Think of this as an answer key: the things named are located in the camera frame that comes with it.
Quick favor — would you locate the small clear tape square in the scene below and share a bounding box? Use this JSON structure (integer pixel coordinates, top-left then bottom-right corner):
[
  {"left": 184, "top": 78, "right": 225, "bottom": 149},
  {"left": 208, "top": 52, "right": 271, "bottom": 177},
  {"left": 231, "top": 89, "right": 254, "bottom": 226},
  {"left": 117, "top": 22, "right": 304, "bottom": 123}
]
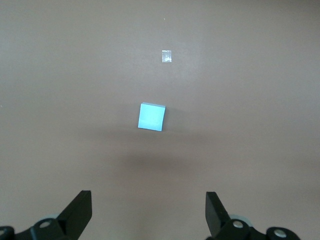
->
[{"left": 161, "top": 49, "right": 173, "bottom": 63}]

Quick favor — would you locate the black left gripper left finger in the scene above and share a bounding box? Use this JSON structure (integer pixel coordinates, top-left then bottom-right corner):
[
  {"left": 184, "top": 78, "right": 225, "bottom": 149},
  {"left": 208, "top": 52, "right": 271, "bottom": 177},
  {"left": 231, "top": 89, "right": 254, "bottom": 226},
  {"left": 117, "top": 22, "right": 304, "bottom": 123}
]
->
[{"left": 14, "top": 190, "right": 93, "bottom": 240}]

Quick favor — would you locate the blue foam block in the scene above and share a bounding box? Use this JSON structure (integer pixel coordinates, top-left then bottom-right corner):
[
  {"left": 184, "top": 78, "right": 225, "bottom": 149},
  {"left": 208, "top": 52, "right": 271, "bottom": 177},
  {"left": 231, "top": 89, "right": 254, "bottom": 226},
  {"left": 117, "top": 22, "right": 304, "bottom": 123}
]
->
[{"left": 137, "top": 102, "right": 167, "bottom": 132}]

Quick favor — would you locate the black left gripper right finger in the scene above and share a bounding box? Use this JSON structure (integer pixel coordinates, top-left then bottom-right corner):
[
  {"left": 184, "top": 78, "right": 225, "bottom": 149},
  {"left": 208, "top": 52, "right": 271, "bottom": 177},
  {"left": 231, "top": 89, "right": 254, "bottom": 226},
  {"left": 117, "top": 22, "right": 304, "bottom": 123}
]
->
[{"left": 206, "top": 191, "right": 300, "bottom": 240}]

